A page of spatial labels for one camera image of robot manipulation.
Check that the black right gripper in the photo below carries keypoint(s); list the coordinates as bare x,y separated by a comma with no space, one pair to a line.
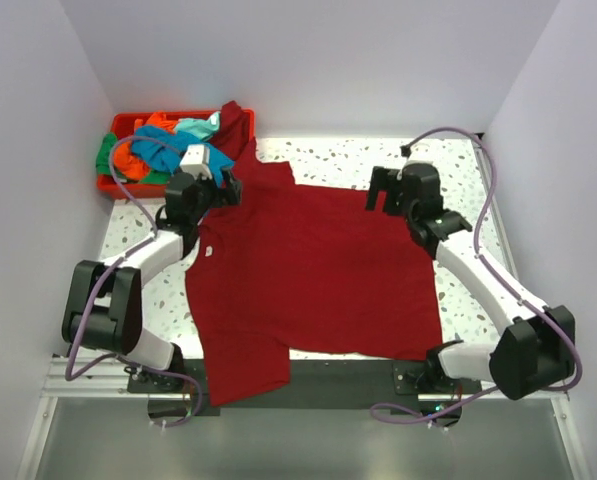
382,179

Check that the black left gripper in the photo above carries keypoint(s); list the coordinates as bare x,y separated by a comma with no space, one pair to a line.
229,196

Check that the dark red t shirt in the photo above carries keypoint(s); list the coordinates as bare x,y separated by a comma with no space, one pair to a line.
296,267

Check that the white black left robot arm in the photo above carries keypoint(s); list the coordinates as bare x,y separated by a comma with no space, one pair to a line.
104,311

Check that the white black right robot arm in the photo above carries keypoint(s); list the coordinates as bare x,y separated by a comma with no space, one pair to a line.
536,345

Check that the light teal t shirt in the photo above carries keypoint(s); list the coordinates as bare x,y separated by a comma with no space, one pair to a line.
202,129

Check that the blue t shirt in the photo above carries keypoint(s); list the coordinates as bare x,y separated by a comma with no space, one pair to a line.
162,151

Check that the orange t shirt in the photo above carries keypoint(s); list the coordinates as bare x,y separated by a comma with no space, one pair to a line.
158,119

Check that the red plastic bin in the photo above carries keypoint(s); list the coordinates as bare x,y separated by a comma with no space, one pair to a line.
123,130

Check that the green t shirt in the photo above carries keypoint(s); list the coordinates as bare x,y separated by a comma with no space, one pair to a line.
107,152

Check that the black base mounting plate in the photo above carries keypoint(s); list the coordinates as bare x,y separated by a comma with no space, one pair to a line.
314,384

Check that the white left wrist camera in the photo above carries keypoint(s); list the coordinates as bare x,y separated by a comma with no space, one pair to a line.
195,162

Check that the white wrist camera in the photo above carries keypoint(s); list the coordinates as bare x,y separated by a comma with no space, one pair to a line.
195,162
418,153

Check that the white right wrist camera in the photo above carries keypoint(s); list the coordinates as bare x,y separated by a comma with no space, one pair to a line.
418,153

